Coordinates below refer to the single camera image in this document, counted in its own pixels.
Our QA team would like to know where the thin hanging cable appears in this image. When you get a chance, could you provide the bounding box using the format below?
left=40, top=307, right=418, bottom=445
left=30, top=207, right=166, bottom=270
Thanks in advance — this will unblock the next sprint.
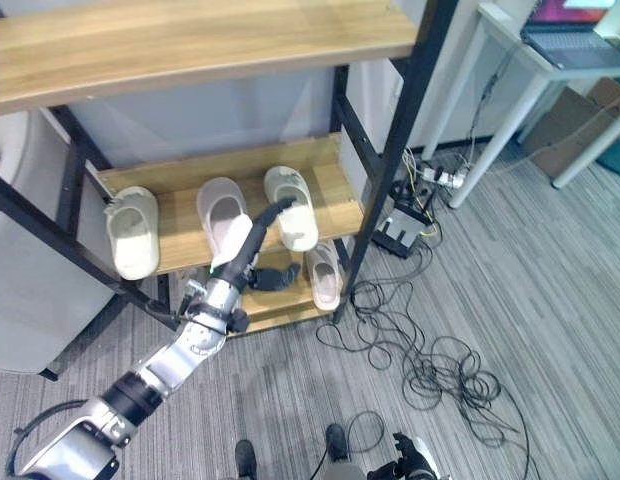
left=466, top=35, right=522, bottom=154

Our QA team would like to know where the black and silver device box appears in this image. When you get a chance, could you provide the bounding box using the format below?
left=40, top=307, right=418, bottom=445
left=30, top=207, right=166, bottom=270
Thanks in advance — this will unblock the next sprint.
left=371, top=196, right=437, bottom=260

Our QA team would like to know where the brown cardboard box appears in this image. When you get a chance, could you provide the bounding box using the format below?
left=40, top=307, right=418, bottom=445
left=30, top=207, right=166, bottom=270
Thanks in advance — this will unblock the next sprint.
left=521, top=77, right=620, bottom=180

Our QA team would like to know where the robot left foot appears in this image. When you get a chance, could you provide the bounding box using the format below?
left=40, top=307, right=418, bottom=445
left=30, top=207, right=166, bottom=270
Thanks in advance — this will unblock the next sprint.
left=234, top=439, right=258, bottom=480

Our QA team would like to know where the white rounded cabinet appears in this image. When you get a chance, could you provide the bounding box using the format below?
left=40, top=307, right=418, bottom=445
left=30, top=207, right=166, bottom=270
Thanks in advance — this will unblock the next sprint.
left=0, top=106, right=117, bottom=375

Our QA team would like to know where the black metal rack frame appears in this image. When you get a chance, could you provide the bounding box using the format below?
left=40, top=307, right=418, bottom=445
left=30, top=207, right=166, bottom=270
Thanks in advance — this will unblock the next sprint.
left=0, top=0, right=462, bottom=384

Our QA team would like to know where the long wooden shelf board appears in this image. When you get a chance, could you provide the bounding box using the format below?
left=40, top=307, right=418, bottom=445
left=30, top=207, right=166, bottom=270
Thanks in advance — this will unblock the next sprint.
left=0, top=0, right=432, bottom=119

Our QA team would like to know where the white table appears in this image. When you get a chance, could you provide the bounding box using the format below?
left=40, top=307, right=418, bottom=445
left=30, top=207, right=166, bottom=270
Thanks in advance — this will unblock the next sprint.
left=421, top=1, right=620, bottom=210

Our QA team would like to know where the beige slipper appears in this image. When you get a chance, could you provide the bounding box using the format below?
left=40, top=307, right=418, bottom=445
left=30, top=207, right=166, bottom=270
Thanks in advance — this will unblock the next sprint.
left=304, top=239, right=344, bottom=312
left=263, top=166, right=320, bottom=252
left=105, top=186, right=162, bottom=281
left=196, top=177, right=252, bottom=257

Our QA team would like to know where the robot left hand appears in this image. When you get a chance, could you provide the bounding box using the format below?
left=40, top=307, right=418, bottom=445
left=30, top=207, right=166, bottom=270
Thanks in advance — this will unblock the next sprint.
left=211, top=196, right=302, bottom=292

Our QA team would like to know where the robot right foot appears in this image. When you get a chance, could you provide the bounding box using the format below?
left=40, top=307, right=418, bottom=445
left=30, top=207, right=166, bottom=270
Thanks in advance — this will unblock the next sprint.
left=325, top=423, right=351, bottom=464

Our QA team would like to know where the white power strip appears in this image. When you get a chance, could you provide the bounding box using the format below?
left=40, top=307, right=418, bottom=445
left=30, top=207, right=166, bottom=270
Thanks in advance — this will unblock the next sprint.
left=421, top=166, right=470, bottom=191

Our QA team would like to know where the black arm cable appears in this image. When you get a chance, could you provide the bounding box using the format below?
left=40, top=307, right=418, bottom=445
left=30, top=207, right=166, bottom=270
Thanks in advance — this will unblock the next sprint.
left=7, top=398, right=94, bottom=477

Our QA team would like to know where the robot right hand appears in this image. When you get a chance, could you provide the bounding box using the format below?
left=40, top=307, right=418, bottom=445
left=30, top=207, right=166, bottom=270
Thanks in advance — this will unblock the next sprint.
left=367, top=432, right=442, bottom=480

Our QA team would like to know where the dark laptop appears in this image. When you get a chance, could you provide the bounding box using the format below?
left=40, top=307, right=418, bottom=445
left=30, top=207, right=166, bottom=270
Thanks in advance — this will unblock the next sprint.
left=519, top=0, right=620, bottom=71

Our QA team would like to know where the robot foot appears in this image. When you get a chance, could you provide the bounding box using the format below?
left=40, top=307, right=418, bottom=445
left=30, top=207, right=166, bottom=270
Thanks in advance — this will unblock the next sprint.
left=234, top=439, right=258, bottom=480
left=325, top=423, right=351, bottom=464

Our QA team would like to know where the tangled black floor cable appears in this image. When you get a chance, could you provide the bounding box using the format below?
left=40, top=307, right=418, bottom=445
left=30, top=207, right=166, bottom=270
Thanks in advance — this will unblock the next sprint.
left=309, top=278, right=532, bottom=480

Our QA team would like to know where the robot right leg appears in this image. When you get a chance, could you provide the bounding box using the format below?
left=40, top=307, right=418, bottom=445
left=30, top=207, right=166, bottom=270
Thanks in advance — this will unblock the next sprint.
left=317, top=460, right=367, bottom=480

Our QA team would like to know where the teal bin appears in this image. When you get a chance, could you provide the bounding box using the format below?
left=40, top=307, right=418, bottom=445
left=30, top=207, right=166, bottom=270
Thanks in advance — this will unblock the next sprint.
left=597, top=123, right=620, bottom=177

